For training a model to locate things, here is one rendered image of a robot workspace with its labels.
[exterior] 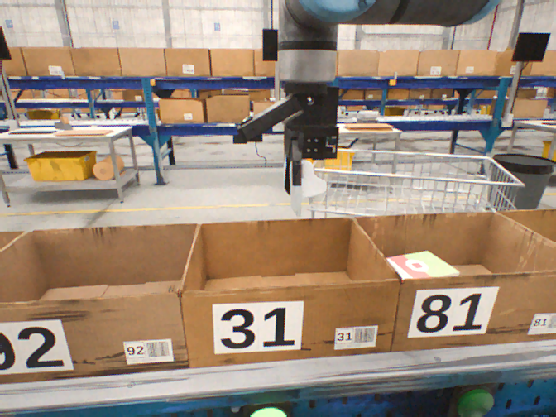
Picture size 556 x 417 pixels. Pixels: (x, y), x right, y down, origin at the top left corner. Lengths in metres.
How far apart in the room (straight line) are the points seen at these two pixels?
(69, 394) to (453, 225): 0.93
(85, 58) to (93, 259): 4.57
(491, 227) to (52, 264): 1.14
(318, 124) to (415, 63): 5.04
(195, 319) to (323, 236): 0.41
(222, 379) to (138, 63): 4.78
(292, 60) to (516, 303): 0.61
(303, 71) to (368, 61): 4.79
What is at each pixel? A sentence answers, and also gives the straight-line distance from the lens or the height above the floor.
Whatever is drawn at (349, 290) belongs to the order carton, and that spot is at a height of 1.03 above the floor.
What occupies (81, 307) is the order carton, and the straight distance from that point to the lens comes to 0.66.
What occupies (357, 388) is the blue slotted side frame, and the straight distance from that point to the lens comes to 0.70.
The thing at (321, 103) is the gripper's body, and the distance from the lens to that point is 0.56.
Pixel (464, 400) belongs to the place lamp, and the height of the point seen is 0.83.
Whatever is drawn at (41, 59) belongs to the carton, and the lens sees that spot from 5.63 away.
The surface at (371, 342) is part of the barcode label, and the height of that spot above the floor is 0.91.
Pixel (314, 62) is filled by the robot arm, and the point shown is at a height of 1.41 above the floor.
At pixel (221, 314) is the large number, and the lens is 0.62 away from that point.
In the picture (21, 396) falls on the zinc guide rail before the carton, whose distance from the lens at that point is 0.77.
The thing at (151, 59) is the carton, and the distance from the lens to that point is 5.15.
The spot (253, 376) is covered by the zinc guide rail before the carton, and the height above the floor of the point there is 0.89.
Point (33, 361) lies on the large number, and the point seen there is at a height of 0.93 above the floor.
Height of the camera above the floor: 1.39
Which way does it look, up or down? 22 degrees down
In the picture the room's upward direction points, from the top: straight up
